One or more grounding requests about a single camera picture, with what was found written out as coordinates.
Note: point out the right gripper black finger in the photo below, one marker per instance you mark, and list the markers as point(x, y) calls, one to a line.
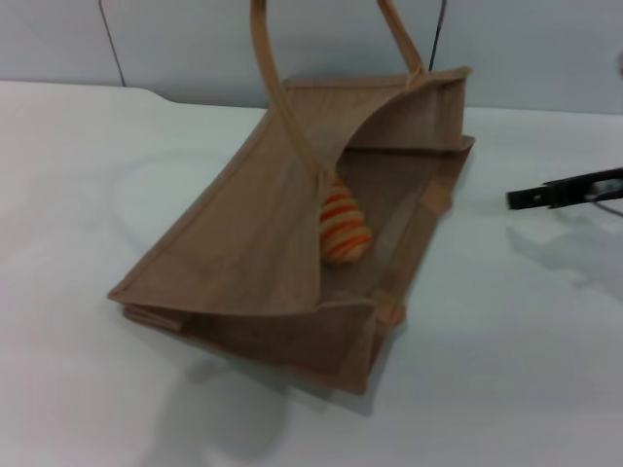
point(528, 198)

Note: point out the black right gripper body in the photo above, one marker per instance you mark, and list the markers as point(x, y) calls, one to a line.
point(584, 187)

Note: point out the orange striped bread loaf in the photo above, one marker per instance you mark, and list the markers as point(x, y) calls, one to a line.
point(343, 228)

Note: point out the brown jute handbag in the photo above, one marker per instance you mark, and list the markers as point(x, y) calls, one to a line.
point(233, 233)

